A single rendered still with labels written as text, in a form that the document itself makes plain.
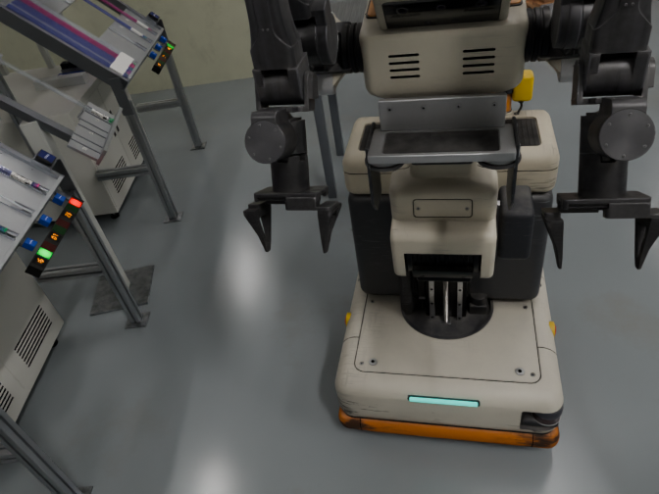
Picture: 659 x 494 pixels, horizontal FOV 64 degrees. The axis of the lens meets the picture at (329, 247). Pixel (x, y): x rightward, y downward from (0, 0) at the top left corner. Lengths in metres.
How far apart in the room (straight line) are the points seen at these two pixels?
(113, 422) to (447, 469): 1.13
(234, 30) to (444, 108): 3.30
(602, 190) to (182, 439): 1.53
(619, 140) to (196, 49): 3.81
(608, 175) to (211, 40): 3.71
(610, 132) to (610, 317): 1.49
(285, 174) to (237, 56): 3.48
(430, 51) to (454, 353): 0.90
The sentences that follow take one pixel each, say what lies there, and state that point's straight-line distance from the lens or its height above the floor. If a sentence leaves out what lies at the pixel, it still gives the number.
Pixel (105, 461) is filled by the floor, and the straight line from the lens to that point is 2.00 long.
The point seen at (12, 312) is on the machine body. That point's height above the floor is 0.32.
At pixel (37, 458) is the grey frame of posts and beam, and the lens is 1.76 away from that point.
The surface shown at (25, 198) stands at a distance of 1.83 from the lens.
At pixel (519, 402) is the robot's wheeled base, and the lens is 1.53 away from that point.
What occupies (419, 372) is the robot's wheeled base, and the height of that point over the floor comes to 0.28.
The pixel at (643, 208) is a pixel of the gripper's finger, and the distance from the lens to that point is 0.77.
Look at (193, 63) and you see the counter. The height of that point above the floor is 0.17.
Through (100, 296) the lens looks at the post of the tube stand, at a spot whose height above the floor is 0.01.
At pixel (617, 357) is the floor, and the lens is 2.02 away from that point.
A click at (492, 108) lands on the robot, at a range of 0.99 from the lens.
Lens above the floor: 1.52
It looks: 40 degrees down
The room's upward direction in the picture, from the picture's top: 11 degrees counter-clockwise
